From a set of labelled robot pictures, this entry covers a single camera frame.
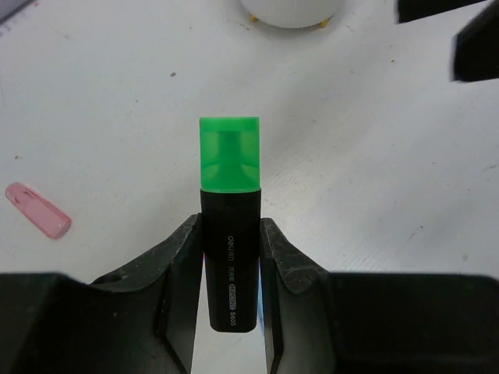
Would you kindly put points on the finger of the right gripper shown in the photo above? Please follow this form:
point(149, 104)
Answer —
point(475, 56)

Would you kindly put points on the white round divided container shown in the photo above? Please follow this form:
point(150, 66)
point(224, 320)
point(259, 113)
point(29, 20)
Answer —
point(292, 14)

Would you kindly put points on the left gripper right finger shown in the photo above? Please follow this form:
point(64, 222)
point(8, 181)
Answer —
point(317, 321)

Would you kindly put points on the green-capped black highlighter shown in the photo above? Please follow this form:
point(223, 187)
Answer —
point(230, 197)

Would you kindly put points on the pink highlighter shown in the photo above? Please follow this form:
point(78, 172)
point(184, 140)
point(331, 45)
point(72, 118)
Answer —
point(43, 214)

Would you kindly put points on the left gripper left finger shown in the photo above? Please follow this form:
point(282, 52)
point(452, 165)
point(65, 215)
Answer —
point(140, 318)

